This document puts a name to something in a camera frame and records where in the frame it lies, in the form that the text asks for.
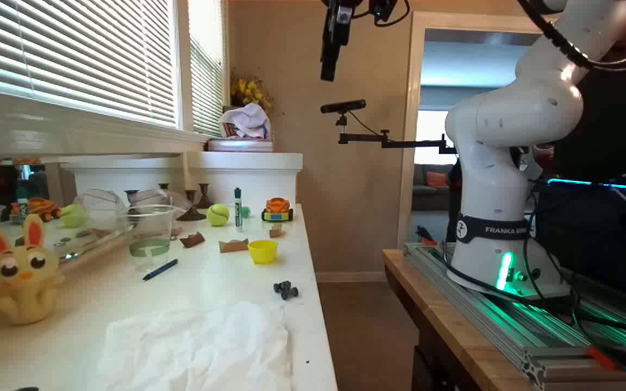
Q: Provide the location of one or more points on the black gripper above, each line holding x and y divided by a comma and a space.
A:
339, 14

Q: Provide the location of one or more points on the green tennis ball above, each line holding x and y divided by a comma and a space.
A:
218, 216

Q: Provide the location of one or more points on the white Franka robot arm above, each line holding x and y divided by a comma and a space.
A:
510, 123

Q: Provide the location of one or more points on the dark brown candle holder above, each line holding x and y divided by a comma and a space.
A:
193, 214
203, 196

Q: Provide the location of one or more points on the yellow flowers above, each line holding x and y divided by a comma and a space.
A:
249, 90

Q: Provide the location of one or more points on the white window blinds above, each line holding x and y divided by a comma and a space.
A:
75, 52
205, 87

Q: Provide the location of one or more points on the grey round plate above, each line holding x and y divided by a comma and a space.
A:
241, 147

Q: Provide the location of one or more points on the orange toy car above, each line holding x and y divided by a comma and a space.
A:
278, 209

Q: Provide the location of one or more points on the brown chocolate-like piece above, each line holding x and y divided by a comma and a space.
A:
278, 232
233, 246
193, 241

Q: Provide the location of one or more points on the small yellow cup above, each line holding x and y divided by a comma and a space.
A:
262, 250

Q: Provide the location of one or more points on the small black toy car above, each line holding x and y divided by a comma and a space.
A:
286, 289

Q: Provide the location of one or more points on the clear glass jar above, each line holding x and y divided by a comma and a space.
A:
150, 232

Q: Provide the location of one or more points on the black pen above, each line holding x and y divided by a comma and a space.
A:
162, 271

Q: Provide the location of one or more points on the wooden workbench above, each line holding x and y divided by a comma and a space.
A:
435, 319

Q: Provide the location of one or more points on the person in black shirt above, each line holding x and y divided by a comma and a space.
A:
609, 109

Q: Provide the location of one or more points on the white crumpled cloth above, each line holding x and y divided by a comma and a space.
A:
197, 349

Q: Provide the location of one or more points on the black box with cyan light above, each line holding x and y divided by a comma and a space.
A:
602, 241

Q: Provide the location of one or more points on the yellow bunny plush toy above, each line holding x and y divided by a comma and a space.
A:
22, 279

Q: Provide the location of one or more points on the black stereo camera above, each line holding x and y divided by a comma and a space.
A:
342, 108

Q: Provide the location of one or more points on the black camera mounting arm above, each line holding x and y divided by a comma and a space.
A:
392, 142

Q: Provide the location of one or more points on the white door frame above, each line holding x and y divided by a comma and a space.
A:
409, 132

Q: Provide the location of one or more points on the aluminium extrusion rail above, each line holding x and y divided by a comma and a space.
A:
517, 326

